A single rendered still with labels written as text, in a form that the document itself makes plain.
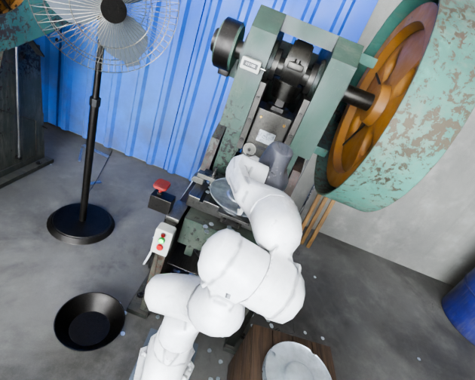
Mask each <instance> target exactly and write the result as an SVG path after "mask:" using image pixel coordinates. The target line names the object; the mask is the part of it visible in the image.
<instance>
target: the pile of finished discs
mask: <svg viewBox="0 0 475 380"><path fill-rule="evenodd" d="M262 371H263V373H262V380H332V378H331V376H330V373H329V371H328V369H327V368H326V366H325V365H324V363H323V361H322V360H321V359H320V358H319V357H318V356H317V355H315V354H313V353H312V352H311V350H310V349H309V348H307V347H305V346H304V345H301V344H299V343H297V342H280V343H278V344H276V345H274V346H273V347H272V348H271V349H270V350H269V351H268V353H267V354H266V356H265V359H264V361H263V364H262Z"/></svg>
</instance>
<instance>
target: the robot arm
mask: <svg viewBox="0 0 475 380"><path fill-rule="evenodd" d="M292 156H293V150H292V149H291V148H290V147H289V146H288V145H287V144H285V143H283V142H280V141H274V142H272V143H271V144H270V145H269V146H268V147H267V148H266V150H265V151H264V152H263V154H262V156H261V157H260V158H258V157H257V156H255V155H254V156H251V157H247V156H246V155H244V154H242V155H238V156H235V157H233V158H232V159H231V161H230V163H229V164H228V166H227V168H226V172H225V177H226V179H227V181H228V184H229V185H230V186H231V190H232V193H233V195H234V199H235V201H236V204H238V206H237V215H239V216H240V215H241V214H242V212H245V214H246V215H247V217H248V218H249V221H250V224H251V226H252V230H253V236H254V238H255V240H256V243H257V244H258V245H259V246H257V245H255V244H254V243H252V242H251V241H249V240H247V239H246V238H244V237H242V236H241V234H240V233H238V232H236V231H232V230H230V229H227V228H225V229H223V230H220V231H218V232H217V233H215V234H214V235H212V236H211V237H209V238H208V240H207V241H206V243H205V244H204V245H203V246H202V248H201V254H200V257H199V260H198V273H199V275H200V276H198V275H190V274H178V273H168V274H156V275H155V276H154V277H153V278H151V280H150V281H149V282H148V284H147V285H146V291H145V301H146V304H147V306H148V309H149V310H150V311H152V312H155V313H158V314H163V315H165V316H164V319H163V322H162V324H161V326H160V328H159V330H158V332H157V333H156V334H154V335H153V336H152V337H151V338H150V341H149V345H148V346H145V347H143V348H140V352H139V358H138V361H137V365H136V371H135V375H134V378H133V380H188V379H189V377H190V375H191V373H192V371H193V369H194V367H195V365H194V364H193V362H192V361H191V358H192V356H193V354H194V352H195V350H194V348H193V344H194V341H195V339H196V337H197V335H198V333H199V332H202V333H204V334H206V335H208V336H213V337H227V336H230V335H232V334H233V333H235V332H236V331H237V330H239V329H240V327H241V324H242V323H243V321H244V312H245V307H246V308H249V309H250V310H251V311H254V312H256V313H258V314H261V315H262V316H263V317H264V318H265V319H266V320H271V321H274V322H276V323H282V324H283V323H286V322H287V321H289V320H292V319H293V318H294V317H295V316H296V314H297V313H298V312H299V310H300V309H301V308H302V306H303V302H304V299H305V281H304V279H303V277H302V275H301V270H302V267H301V265H300V264H298V263H295V262H293V258H292V255H293V252H294V251H295V250H296V248H297V247H298V246H299V245H300V241H301V239H302V220H301V216H300V214H299V210H298V207H297V206H296V205H295V202H294V200H293V199H292V198H291V197H290V196H288V195H287V194H286V193H285V192H284V191H285V189H286V187H287V184H288V182H289V179H288V173H287V167H288V165H289V163H290V160H291V158H292Z"/></svg>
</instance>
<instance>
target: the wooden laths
mask: <svg viewBox="0 0 475 380"><path fill-rule="evenodd" d="M313 190H314V184H313V186H312V188H311V190H310V192H309V194H308V196H307V198H306V200H305V202H304V204H303V205H302V208H301V210H300V211H299V214H300V215H301V214H302V211H303V210H304V208H305V205H306V204H307V202H308V199H309V198H310V196H311V193H312V192H313ZM321 196H322V195H319V194H318V193H317V196H316V198H315V199H314V202H313V204H312V205H311V207H310V209H309V211H308V213H307V215H306V217H305V219H304V221H303V222H302V231H303V230H304V228H305V226H306V224H307V222H308V220H309V219H310V217H311V214H312V213H313V211H314V209H315V207H316V206H317V203H318V201H319V200H320V198H321ZM327 200H328V198H327V197H323V200H322V201H321V203H320V205H319V207H318V208H317V211H316V213H315V214H314V216H313V218H312V220H311V222H310V224H309V225H308V227H307V229H306V231H305V233H304V234H303V236H302V239H301V241H300V244H302V245H303V243H304V242H305V240H306V238H307V236H308V234H309V233H310V231H311V229H312V227H313V225H314V224H315V222H316V220H317V218H318V216H319V215H320V212H321V210H322V209H323V207H324V205H325V203H326V201H327ZM335 202H336V201H334V200H331V201H330V203H329V205H328V207H327V209H326V210H325V212H324V214H323V216H322V218H321V219H320V221H319V223H318V225H317V227H316V228H315V230H314V232H313V234H312V236H311V238H310V240H309V241H308V243H307V245H306V247H307V248H310V246H311V245H312V243H313V241H314V239H315V238H316V236H317V234H318V232H319V230H320V228H321V227H322V225H323V223H324V221H325V220H326V218H327V216H328V215H329V212H330V211H331V209H332V208H333V205H334V203H335Z"/></svg>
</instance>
